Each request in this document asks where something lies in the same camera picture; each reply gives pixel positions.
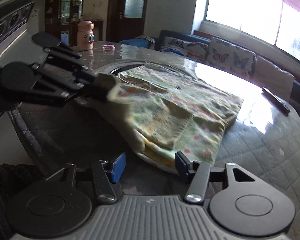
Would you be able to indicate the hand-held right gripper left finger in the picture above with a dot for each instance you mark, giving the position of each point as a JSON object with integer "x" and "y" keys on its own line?
{"x": 118, "y": 167}

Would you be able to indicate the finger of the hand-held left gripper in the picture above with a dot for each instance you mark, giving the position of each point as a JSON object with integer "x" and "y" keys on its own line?
{"x": 62, "y": 51}
{"x": 65, "y": 92}

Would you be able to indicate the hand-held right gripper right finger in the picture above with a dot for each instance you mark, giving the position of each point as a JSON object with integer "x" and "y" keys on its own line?
{"x": 181, "y": 165}

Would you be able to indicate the patterned yellow children's jacket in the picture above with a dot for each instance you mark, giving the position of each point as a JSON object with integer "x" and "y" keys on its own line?
{"x": 177, "y": 110}

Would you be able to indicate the pink cartoon water bottle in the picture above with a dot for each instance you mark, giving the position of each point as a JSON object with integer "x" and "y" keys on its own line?
{"x": 85, "y": 37}

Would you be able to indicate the dark wooden glass cabinet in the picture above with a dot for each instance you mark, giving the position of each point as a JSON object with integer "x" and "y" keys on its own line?
{"x": 65, "y": 7}

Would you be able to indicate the small pink toy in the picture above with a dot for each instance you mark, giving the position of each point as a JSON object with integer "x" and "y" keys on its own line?
{"x": 108, "y": 47}

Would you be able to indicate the blue grey cloth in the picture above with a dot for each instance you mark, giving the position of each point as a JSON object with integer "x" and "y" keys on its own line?
{"x": 135, "y": 42}

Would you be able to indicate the dark wooden glass door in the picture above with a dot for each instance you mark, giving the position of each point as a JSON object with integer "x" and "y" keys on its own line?
{"x": 130, "y": 7}

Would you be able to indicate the blue sofa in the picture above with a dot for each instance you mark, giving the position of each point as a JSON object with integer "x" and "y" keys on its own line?
{"x": 170, "y": 33}

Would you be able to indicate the black remote control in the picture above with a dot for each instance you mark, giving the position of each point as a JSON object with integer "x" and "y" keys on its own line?
{"x": 276, "y": 100}

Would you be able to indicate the butterfly print cushion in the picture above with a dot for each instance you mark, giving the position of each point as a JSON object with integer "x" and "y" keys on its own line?
{"x": 230, "y": 57}
{"x": 185, "y": 47}

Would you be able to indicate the beige cushion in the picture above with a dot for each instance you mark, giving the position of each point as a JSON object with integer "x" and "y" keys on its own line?
{"x": 273, "y": 78}

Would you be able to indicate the window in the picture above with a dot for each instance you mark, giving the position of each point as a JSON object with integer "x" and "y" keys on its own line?
{"x": 242, "y": 7}

